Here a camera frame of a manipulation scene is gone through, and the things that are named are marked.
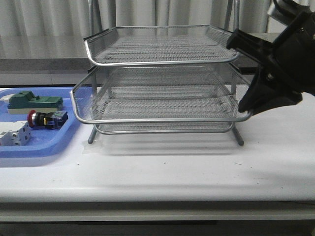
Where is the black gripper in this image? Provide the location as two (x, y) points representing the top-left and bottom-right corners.
(226, 12), (315, 115)

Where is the silver mesh tray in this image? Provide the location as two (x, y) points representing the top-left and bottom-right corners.
(70, 63), (252, 124)
(84, 25), (239, 66)
(95, 122), (233, 135)

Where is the red emergency stop button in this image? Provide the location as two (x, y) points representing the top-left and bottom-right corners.
(27, 110), (68, 130)

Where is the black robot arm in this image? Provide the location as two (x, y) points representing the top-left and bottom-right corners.
(226, 0), (315, 115)

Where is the blue plastic tray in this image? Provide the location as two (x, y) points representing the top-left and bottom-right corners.
(0, 87), (80, 158)

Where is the white curtain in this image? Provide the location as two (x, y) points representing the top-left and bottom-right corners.
(0, 0), (284, 36)

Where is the grey stone counter ledge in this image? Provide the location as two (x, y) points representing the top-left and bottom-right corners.
(0, 32), (315, 86)

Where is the green and beige switch block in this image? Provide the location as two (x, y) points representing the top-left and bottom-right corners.
(7, 90), (63, 115)

